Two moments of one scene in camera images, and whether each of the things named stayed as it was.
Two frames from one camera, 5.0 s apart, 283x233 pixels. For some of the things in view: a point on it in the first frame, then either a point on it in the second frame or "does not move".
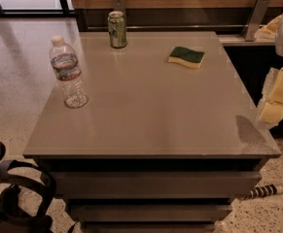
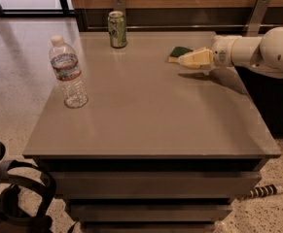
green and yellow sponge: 186,56 does not move
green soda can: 118,29 does not move
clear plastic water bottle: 67,69 does not move
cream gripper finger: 279,95 to 220,54
